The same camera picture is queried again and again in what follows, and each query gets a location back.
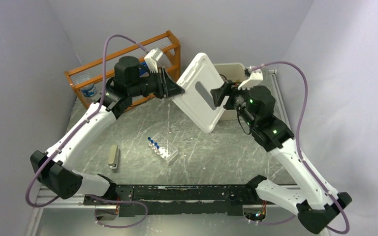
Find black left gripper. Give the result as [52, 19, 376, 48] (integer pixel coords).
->
[128, 66, 185, 99]

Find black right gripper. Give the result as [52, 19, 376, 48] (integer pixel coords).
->
[211, 79, 257, 129]

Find white bin lid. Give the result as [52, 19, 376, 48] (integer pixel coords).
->
[171, 53, 224, 133]

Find clear plastic bag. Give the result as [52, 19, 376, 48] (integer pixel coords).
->
[151, 133, 179, 163]

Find blue capped pins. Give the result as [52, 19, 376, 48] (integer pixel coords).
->
[148, 137, 159, 153]

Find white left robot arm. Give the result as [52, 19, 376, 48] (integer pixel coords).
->
[30, 56, 185, 205]

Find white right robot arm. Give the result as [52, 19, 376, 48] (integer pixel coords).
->
[211, 81, 352, 234]

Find beige plastic bin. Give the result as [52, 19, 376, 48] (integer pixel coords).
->
[214, 63, 246, 121]

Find blue white tape roll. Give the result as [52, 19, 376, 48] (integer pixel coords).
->
[80, 84, 98, 97]

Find orange wooden rack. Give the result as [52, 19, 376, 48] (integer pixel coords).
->
[64, 30, 181, 109]

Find beige stapler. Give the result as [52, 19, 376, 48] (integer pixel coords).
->
[107, 145, 120, 170]

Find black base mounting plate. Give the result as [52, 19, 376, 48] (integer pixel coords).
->
[83, 184, 278, 218]

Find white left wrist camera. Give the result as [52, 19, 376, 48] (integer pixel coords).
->
[144, 48, 164, 73]

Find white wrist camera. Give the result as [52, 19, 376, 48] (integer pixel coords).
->
[237, 67, 264, 90]
[144, 48, 164, 73]

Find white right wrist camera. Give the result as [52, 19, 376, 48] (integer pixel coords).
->
[237, 67, 264, 90]

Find aluminium frame rail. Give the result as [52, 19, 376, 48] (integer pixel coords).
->
[34, 187, 89, 209]

